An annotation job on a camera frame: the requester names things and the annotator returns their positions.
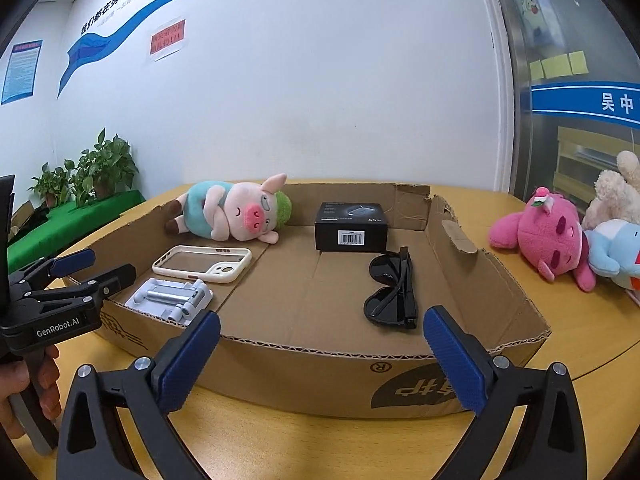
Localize white folding phone stand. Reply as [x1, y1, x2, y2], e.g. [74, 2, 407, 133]
[125, 278, 214, 326]

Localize white phone case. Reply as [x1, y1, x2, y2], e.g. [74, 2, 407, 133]
[151, 245, 253, 284]

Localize pink pig plush toy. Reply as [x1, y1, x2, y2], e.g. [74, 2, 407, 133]
[165, 174, 292, 245]

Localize black sunglasses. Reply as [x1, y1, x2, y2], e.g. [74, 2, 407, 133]
[363, 246, 419, 330]

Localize black charger box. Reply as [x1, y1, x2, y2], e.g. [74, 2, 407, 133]
[314, 203, 388, 252]

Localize person's left hand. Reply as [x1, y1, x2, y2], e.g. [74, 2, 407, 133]
[0, 343, 64, 441]

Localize small potted plant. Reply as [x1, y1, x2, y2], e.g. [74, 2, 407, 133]
[29, 162, 70, 209]

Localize large potted plant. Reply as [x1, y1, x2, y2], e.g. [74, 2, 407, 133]
[64, 129, 138, 207]

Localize light blue plush toy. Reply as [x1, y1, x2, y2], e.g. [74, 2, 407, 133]
[585, 219, 640, 292]

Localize magenta bear plush toy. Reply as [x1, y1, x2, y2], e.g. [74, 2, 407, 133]
[488, 186, 597, 292]

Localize brown cardboard box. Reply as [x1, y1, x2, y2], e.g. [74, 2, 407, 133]
[62, 180, 552, 420]

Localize beige bunny plush toy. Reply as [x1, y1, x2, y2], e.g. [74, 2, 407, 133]
[582, 151, 640, 230]

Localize yellow sticky notes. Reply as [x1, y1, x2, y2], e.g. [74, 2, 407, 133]
[529, 51, 589, 81]

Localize blue wall poster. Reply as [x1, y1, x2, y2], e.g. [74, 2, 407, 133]
[1, 40, 42, 105]

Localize red wall notice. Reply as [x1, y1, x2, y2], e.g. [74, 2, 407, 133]
[145, 16, 189, 64]

